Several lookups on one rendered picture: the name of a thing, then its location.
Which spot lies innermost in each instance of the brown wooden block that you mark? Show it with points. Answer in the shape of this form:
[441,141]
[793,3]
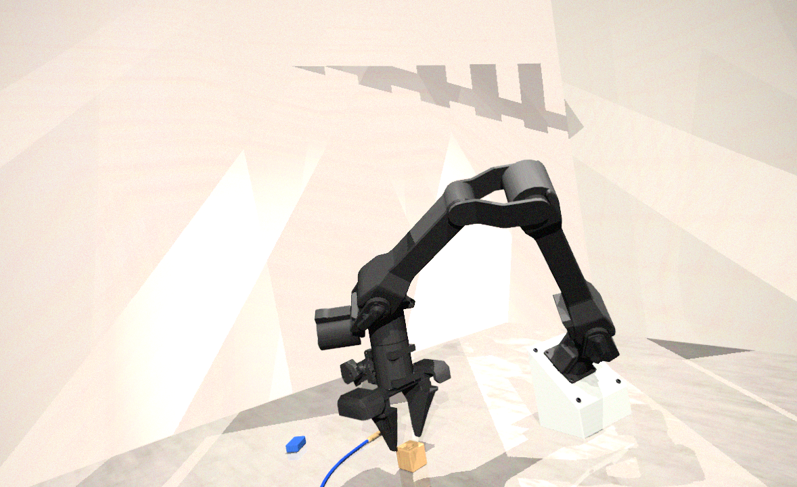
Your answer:
[411,456]

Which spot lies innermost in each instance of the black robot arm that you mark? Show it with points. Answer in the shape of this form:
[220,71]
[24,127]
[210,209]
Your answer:
[380,295]

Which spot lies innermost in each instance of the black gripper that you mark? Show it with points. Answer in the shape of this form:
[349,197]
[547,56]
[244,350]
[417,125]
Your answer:
[394,370]

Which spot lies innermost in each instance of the wooden stick with blue string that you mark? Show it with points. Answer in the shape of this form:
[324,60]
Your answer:
[369,439]

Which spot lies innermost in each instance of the blue block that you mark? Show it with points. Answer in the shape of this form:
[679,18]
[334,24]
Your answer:
[295,444]

